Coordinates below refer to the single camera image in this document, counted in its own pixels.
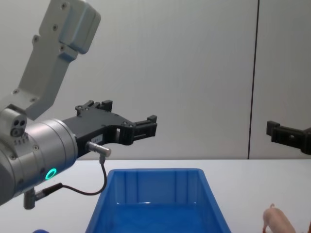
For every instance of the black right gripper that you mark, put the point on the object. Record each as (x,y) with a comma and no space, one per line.
(307,142)

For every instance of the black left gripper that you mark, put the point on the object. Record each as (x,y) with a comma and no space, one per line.
(97,125)

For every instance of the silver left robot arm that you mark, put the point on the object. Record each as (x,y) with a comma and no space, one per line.
(46,143)

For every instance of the pink toy pig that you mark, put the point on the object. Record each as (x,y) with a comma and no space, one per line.
(277,219)

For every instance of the blue plastic bin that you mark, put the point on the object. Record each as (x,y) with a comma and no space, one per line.
(155,216)

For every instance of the small blue object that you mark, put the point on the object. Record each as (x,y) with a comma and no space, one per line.
(40,231)

